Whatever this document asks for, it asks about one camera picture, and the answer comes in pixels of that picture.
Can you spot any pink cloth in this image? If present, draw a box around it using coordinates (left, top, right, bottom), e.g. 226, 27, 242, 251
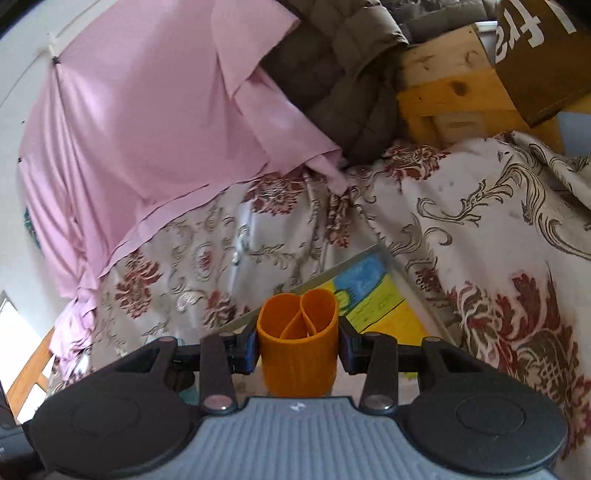
18, 0, 352, 367

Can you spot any teal patterned cloth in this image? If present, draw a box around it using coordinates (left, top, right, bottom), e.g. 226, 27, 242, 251
24, 208, 42, 250

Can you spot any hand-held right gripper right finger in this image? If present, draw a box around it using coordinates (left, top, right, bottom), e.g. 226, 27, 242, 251
338, 318, 466, 412

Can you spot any wooden bed frame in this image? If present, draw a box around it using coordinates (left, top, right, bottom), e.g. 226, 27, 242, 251
397, 23, 591, 151

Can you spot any floral printed blanket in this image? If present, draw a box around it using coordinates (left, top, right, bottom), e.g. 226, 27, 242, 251
46, 131, 591, 462

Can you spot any window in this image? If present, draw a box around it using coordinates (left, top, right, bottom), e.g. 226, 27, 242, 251
0, 291, 49, 418

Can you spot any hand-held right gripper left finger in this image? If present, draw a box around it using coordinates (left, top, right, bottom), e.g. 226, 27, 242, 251
139, 318, 259, 412

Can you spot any grey-brown quilted jacket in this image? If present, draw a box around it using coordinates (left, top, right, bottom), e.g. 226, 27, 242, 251
263, 0, 499, 167

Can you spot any wooden bed rail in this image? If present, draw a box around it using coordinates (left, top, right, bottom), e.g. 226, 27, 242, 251
7, 328, 56, 418

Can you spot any orange silicone cup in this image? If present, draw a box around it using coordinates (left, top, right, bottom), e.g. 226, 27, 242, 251
256, 288, 341, 398

